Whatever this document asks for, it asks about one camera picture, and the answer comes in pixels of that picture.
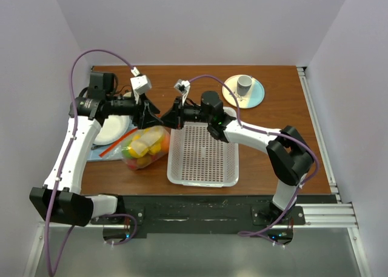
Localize white perforated plastic basket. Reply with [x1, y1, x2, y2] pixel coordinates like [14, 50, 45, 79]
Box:
[167, 122, 239, 188]

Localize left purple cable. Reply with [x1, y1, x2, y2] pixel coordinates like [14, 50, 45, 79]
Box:
[44, 48, 139, 276]

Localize small grey cup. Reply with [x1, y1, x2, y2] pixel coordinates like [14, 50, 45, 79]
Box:
[236, 75, 252, 96]

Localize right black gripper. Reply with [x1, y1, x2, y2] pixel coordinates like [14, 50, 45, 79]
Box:
[161, 96, 212, 130]

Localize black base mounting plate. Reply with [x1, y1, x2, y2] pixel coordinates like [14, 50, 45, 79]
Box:
[90, 194, 338, 239]

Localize orange fake fruit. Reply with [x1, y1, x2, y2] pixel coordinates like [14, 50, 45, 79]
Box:
[160, 133, 170, 153]

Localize white ceramic bowl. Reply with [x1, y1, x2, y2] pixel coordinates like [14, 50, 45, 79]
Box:
[93, 115, 130, 145]

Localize purple cable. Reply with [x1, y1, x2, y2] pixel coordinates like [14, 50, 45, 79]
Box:
[44, 48, 139, 276]
[186, 74, 320, 247]

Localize clear zip top bag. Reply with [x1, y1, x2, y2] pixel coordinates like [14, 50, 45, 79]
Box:
[99, 126, 170, 170]

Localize pastel ceramic plate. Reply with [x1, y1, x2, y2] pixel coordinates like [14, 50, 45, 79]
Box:
[222, 75, 265, 109]

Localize yellow fake bell pepper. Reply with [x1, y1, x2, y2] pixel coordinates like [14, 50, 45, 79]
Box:
[128, 140, 149, 158]

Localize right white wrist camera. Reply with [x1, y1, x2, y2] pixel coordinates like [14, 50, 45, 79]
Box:
[174, 79, 190, 107]

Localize aluminium frame rail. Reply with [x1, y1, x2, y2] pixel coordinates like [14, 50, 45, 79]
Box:
[296, 67, 358, 229]

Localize blue checkered cloth mat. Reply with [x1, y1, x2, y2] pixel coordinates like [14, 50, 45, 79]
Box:
[87, 117, 135, 162]

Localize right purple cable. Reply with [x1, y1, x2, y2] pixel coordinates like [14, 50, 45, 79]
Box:
[186, 74, 320, 247]

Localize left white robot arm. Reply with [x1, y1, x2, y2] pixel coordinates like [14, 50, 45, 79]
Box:
[29, 72, 162, 226]

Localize metal spoon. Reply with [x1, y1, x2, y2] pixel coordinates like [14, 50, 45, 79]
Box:
[91, 145, 104, 150]

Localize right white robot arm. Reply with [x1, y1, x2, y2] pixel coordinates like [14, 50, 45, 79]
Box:
[161, 91, 316, 224]

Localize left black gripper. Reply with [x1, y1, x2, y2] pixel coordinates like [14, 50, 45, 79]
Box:
[107, 88, 163, 128]

